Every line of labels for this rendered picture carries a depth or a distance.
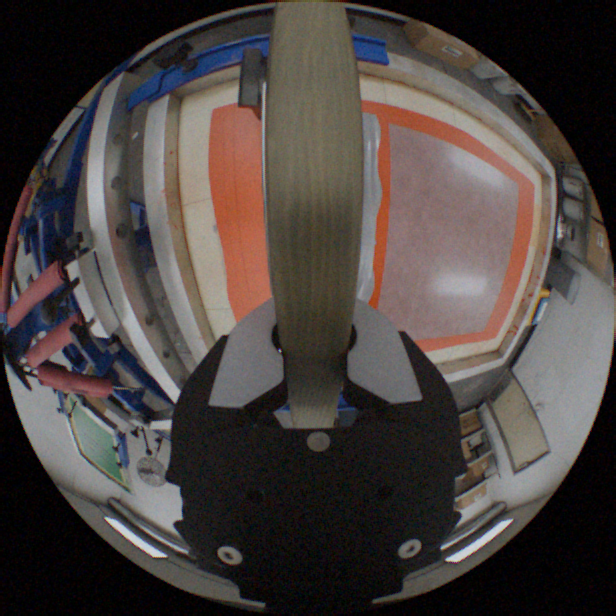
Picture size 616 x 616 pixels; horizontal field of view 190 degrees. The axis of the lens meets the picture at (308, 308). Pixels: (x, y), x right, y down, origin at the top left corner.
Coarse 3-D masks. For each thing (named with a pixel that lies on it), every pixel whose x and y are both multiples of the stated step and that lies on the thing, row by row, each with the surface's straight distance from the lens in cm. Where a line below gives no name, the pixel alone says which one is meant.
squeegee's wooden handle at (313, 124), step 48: (288, 48) 8; (336, 48) 8; (288, 96) 7; (336, 96) 7; (288, 144) 6; (336, 144) 6; (288, 192) 6; (336, 192) 6; (288, 240) 6; (336, 240) 6; (288, 288) 6; (336, 288) 6; (288, 336) 8; (336, 336) 8; (288, 384) 10; (336, 384) 10
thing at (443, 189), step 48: (240, 144) 27; (384, 144) 27; (432, 144) 31; (480, 144) 39; (240, 192) 26; (384, 192) 26; (432, 192) 30; (480, 192) 37; (528, 192) 53; (240, 240) 26; (384, 240) 27; (432, 240) 30; (480, 240) 38; (528, 240) 54
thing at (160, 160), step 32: (416, 64) 34; (448, 96) 36; (480, 96) 40; (160, 128) 30; (512, 128) 45; (160, 160) 28; (544, 160) 58; (160, 192) 28; (544, 192) 61; (160, 224) 28; (544, 224) 59; (160, 256) 29; (544, 256) 58; (192, 288) 30; (192, 320) 31; (192, 352) 36
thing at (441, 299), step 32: (224, 256) 28; (256, 256) 26; (384, 256) 28; (416, 256) 30; (448, 256) 33; (256, 288) 28; (384, 288) 29; (416, 288) 32; (448, 288) 36; (480, 288) 42; (512, 288) 53; (416, 320) 36; (448, 320) 40; (480, 320) 48
